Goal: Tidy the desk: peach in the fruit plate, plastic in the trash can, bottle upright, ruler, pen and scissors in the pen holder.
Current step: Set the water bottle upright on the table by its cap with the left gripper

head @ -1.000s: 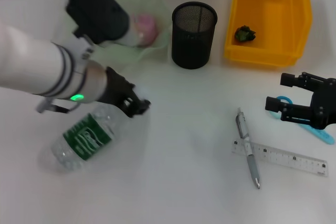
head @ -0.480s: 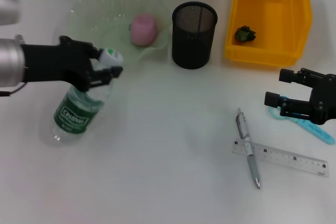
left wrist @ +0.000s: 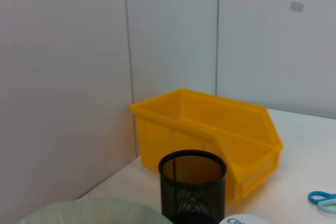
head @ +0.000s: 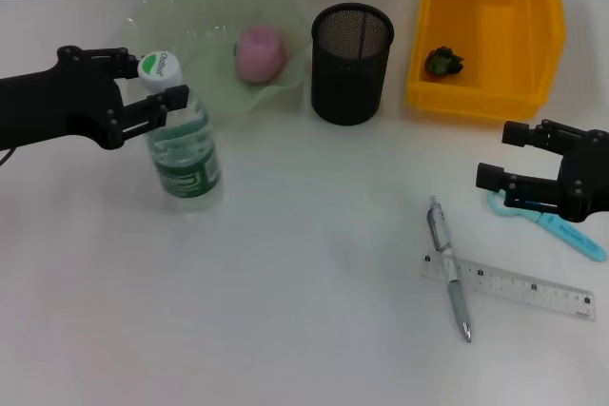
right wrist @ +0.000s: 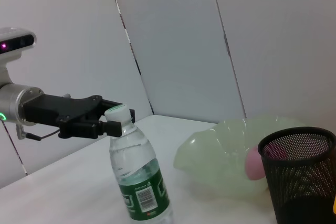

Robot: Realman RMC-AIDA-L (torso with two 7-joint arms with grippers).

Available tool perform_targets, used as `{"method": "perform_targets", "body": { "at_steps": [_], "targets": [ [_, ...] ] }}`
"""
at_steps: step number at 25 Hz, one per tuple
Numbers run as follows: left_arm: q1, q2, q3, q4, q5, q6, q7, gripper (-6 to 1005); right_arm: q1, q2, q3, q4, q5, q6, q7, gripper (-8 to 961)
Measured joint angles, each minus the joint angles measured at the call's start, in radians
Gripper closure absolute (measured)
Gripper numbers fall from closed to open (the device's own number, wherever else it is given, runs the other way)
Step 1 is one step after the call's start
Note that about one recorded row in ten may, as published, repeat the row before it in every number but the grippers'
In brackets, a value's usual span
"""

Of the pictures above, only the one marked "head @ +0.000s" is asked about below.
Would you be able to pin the green plastic wrapper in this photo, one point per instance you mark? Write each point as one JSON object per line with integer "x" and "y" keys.
{"x": 445, "y": 62}

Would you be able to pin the pink peach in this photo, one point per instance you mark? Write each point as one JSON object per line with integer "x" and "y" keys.
{"x": 261, "y": 54}

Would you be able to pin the green glass fruit plate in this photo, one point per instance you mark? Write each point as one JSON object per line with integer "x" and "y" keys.
{"x": 214, "y": 11}

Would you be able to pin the yellow plastic bin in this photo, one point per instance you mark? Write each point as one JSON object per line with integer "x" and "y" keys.
{"x": 495, "y": 21}

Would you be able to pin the silver ballpoint pen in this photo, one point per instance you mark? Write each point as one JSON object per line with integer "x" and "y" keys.
{"x": 459, "y": 301}

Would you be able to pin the light blue scissors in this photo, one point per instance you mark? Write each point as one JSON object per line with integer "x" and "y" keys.
{"x": 575, "y": 237}

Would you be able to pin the clear plastic ruler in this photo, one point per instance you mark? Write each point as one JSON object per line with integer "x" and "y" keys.
{"x": 523, "y": 289}

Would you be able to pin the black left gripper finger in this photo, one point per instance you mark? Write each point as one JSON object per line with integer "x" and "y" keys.
{"x": 176, "y": 98}
{"x": 124, "y": 66}

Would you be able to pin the black mesh pen holder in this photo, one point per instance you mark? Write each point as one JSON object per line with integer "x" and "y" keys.
{"x": 352, "y": 87}

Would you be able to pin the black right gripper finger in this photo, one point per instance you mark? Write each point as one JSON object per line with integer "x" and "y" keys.
{"x": 515, "y": 132}
{"x": 490, "y": 177}

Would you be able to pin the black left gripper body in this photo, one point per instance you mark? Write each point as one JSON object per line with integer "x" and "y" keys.
{"x": 62, "y": 102}

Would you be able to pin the clear green-label water bottle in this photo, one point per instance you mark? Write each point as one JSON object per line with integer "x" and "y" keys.
{"x": 185, "y": 159}

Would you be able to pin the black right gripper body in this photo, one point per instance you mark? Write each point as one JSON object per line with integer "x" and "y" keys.
{"x": 587, "y": 173}

